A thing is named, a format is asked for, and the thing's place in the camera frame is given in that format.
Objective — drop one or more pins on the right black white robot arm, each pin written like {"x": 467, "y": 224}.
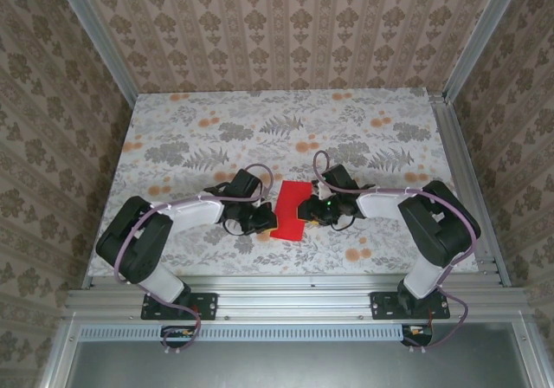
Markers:
{"x": 437, "y": 228}

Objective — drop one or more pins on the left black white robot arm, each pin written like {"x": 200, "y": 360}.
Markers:
{"x": 143, "y": 241}

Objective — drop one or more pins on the grey metal sheet panel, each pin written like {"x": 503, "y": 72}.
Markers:
{"x": 294, "y": 366}

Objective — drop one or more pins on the small black connector board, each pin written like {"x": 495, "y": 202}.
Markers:
{"x": 417, "y": 335}
{"x": 177, "y": 336}

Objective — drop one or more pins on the wide aluminium base rail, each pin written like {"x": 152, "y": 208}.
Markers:
{"x": 294, "y": 297}

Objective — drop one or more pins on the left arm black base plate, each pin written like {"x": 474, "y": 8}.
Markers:
{"x": 203, "y": 305}

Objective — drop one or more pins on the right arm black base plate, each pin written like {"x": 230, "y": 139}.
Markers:
{"x": 385, "y": 305}

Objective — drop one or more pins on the aluminium side rail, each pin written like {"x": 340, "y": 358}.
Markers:
{"x": 467, "y": 180}

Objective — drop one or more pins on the aluminium frame post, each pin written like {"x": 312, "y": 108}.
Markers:
{"x": 476, "y": 37}
{"x": 99, "y": 46}

